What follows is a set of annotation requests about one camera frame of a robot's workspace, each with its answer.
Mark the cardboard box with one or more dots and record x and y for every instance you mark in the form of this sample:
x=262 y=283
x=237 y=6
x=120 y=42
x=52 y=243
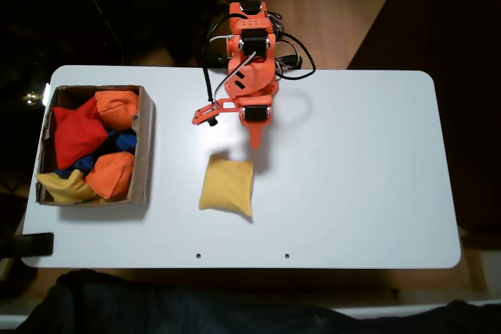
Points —
x=143 y=154

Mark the orange camera mount with camera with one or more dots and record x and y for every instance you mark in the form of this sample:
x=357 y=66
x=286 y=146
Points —
x=201 y=115

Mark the yellow bean bag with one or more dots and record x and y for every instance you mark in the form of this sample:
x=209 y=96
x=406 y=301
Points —
x=64 y=189
x=227 y=185

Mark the orange bean bag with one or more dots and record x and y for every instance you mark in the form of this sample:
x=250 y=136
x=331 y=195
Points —
x=115 y=107
x=111 y=175

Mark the red bean bag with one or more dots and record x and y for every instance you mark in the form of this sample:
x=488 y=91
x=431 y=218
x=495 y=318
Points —
x=76 y=134

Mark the blue bean bag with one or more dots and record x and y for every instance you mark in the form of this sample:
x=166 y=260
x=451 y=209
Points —
x=125 y=140

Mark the black table clamp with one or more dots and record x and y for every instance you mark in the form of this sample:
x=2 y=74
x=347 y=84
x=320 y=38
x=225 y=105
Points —
x=35 y=244

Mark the shiny metal object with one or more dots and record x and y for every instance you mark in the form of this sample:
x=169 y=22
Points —
x=29 y=98

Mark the person's body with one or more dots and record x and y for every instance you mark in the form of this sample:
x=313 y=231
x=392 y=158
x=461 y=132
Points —
x=156 y=306

